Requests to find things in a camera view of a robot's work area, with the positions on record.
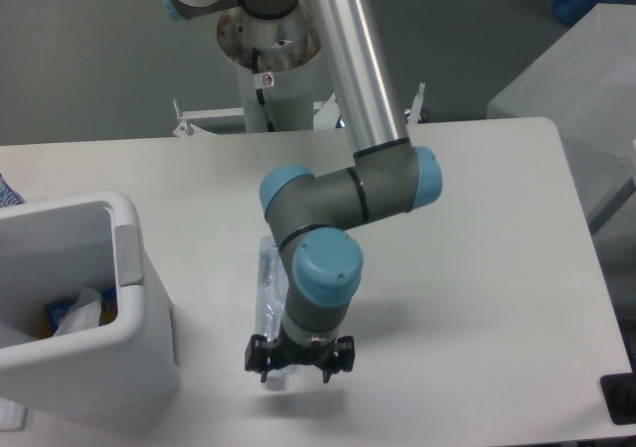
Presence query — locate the clear plastic water bottle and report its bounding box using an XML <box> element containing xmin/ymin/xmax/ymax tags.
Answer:
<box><xmin>253</xmin><ymin>234</ymin><xmax>300</xmax><ymax>392</ymax></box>

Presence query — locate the white paper bottom left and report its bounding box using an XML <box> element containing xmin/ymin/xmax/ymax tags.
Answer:
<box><xmin>0</xmin><ymin>398</ymin><xmax>28</xmax><ymax>432</ymax></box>

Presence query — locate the blue snack package in bin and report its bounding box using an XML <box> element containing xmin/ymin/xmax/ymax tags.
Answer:
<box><xmin>42</xmin><ymin>287</ymin><xmax>118</xmax><ymax>339</ymax></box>

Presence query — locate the white plastic trash can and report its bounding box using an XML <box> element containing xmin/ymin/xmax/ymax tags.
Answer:
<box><xmin>1</xmin><ymin>192</ymin><xmax>181</xmax><ymax>417</ymax></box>

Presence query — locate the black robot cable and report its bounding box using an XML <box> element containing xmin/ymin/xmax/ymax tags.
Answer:
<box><xmin>249</xmin><ymin>47</ymin><xmax>276</xmax><ymax>133</ymax></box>

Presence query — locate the grey covered side table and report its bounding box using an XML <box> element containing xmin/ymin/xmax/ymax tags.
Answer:
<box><xmin>486</xmin><ymin>4</ymin><xmax>635</xmax><ymax>232</ymax></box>

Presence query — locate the blue patterned bag left edge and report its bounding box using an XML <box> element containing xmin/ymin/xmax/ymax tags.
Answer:
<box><xmin>0</xmin><ymin>175</ymin><xmax>25</xmax><ymax>209</ymax></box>

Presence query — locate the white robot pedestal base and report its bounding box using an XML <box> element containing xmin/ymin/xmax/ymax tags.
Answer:
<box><xmin>171</xmin><ymin>4</ymin><xmax>427</xmax><ymax>138</ymax></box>

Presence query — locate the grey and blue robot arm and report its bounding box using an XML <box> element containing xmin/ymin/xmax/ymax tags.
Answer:
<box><xmin>163</xmin><ymin>0</ymin><xmax>442</xmax><ymax>378</ymax></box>

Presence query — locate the clear plastic wrapper bag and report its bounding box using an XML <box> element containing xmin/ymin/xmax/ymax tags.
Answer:
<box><xmin>53</xmin><ymin>286</ymin><xmax>101</xmax><ymax>337</ymax></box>

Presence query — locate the black device at table edge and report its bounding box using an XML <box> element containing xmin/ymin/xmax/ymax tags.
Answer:
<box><xmin>600</xmin><ymin>372</ymin><xmax>635</xmax><ymax>425</ymax></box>

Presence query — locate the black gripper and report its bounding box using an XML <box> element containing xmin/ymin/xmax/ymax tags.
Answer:
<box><xmin>244</xmin><ymin>331</ymin><xmax>355</xmax><ymax>383</ymax></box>

